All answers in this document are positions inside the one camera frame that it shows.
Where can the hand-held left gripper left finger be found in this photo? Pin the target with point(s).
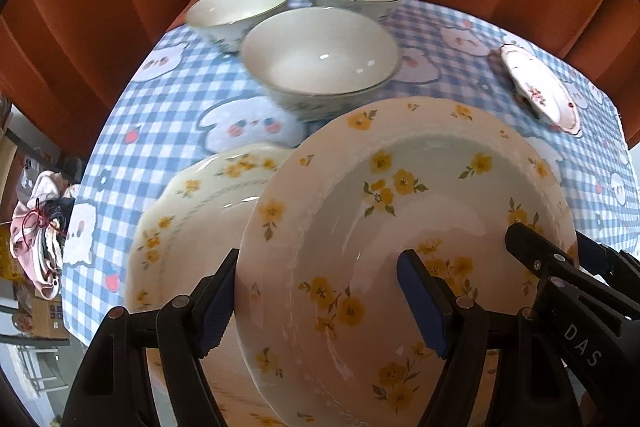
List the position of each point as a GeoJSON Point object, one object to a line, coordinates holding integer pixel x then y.
{"type": "Point", "coordinates": [217, 307]}

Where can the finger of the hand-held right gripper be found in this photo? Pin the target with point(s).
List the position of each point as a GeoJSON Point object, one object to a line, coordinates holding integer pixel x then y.
{"type": "Point", "coordinates": [607, 259]}
{"type": "Point", "coordinates": [537, 252]}

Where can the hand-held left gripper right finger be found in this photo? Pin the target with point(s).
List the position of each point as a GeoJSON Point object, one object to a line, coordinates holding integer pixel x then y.
{"type": "Point", "coordinates": [420, 302]}

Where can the yellow floral round plate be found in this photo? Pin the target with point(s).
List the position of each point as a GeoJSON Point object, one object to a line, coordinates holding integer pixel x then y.
{"type": "Point", "coordinates": [350, 207]}

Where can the large white bowl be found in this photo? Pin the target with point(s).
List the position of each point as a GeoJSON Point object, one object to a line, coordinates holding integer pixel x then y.
{"type": "Point", "coordinates": [320, 52]}

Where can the yellow floral scalloped plate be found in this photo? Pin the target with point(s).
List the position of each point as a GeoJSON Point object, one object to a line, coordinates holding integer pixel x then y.
{"type": "Point", "coordinates": [200, 217]}

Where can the pink floral plate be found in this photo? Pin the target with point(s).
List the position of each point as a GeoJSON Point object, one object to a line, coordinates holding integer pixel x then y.
{"type": "Point", "coordinates": [540, 82]}

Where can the cardboard box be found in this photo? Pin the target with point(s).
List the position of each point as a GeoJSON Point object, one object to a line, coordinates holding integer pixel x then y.
{"type": "Point", "coordinates": [45, 319]}

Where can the pink cloth bundle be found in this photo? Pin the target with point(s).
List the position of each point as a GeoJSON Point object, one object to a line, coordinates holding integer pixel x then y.
{"type": "Point", "coordinates": [35, 227]}

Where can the blue checked tablecloth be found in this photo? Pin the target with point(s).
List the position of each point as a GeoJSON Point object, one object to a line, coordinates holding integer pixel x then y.
{"type": "Point", "coordinates": [175, 107]}

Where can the yellow package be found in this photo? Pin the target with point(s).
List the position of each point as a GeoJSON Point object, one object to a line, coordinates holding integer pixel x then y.
{"type": "Point", "coordinates": [9, 254]}

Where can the wooden frame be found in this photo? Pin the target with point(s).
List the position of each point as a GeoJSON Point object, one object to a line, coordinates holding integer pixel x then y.
{"type": "Point", "coordinates": [7, 147]}

